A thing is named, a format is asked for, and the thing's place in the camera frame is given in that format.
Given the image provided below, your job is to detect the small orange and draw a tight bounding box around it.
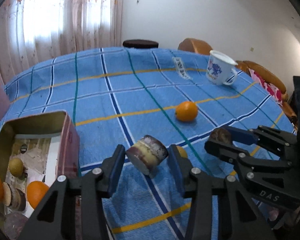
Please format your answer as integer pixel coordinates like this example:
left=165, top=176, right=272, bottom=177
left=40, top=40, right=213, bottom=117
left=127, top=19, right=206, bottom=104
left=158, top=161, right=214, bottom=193
left=26, top=181, right=50, bottom=209
left=175, top=101, right=198, bottom=122

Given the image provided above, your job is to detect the dark passion fruit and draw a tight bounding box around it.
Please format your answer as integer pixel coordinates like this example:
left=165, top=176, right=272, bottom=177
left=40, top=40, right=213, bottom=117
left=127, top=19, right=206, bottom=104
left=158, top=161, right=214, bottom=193
left=209, top=127, right=233, bottom=145

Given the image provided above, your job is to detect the purple beet root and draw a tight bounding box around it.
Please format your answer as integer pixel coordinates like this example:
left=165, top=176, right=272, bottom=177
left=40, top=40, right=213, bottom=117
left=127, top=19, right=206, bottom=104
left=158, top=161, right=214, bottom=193
left=4, top=212, right=29, bottom=240

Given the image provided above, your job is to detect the small green-yellow fruit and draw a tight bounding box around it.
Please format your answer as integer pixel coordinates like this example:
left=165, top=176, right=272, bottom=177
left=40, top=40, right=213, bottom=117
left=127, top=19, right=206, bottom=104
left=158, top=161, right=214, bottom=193
left=176, top=145, right=188, bottom=158

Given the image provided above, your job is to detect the person's hand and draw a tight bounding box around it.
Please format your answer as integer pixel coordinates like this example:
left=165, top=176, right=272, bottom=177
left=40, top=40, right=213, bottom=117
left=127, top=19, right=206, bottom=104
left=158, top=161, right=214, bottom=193
left=267, top=206, right=300, bottom=230

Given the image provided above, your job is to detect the pink floral cushion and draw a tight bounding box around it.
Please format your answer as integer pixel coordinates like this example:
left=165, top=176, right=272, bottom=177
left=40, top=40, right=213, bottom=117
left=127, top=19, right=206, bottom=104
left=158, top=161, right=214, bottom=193
left=249, top=69, right=283, bottom=106

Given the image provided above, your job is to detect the pink metal tin box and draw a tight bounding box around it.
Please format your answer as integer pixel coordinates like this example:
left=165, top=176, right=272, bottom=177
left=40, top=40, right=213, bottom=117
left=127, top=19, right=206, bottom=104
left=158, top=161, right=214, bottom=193
left=0, top=110, right=81, bottom=240

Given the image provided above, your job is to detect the printed paper in tin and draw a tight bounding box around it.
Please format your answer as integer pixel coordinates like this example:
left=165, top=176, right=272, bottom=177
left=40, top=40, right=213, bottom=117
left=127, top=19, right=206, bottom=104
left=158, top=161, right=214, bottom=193
left=5, top=135, right=62, bottom=218

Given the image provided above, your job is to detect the brown leather sofa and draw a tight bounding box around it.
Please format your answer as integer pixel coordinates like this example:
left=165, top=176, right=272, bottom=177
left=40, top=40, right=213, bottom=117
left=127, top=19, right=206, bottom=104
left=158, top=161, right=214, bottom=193
left=237, top=61, right=298, bottom=129

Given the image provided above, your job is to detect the white printed mug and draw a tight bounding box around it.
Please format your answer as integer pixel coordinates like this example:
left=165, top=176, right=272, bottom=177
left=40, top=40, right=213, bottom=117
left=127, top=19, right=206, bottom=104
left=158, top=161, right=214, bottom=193
left=206, top=50, right=238, bottom=86

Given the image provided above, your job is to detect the blue plaid tablecloth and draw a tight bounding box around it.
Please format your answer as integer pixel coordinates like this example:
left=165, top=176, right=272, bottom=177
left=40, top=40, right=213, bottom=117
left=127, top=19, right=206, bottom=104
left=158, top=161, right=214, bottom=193
left=4, top=48, right=294, bottom=178

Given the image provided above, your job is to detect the brown leather armchair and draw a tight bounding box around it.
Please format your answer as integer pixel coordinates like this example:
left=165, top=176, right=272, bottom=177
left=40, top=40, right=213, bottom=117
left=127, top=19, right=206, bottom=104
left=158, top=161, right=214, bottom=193
left=178, top=38, right=212, bottom=55

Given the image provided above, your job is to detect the dark round stool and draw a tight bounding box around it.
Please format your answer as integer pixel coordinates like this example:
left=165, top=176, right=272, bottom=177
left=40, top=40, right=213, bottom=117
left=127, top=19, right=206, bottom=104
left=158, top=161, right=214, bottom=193
left=122, top=39, right=159, bottom=49

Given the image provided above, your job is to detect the floral sheer curtain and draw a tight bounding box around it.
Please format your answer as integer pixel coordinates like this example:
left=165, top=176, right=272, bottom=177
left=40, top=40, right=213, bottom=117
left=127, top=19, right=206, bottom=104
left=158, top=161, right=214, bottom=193
left=0, top=0, right=123, bottom=84

